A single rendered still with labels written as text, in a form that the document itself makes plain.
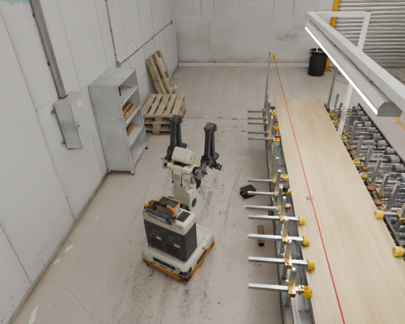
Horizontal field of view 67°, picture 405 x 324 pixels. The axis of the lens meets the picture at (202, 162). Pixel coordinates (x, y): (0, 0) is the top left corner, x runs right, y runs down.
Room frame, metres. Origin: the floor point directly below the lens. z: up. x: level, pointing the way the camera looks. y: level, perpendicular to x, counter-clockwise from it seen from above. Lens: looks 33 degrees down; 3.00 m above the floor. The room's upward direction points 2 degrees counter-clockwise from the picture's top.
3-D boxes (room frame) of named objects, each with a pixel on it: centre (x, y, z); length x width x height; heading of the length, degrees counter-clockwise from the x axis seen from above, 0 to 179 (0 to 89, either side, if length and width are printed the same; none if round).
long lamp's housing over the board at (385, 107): (2.62, -1.13, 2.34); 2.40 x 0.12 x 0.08; 172
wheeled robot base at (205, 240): (2.54, 0.31, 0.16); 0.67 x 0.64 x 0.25; 149
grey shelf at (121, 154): (4.74, 1.32, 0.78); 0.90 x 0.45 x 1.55; 172
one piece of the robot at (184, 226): (2.46, 0.36, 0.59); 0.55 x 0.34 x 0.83; 59
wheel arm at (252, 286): (1.40, -0.49, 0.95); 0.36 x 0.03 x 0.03; 82
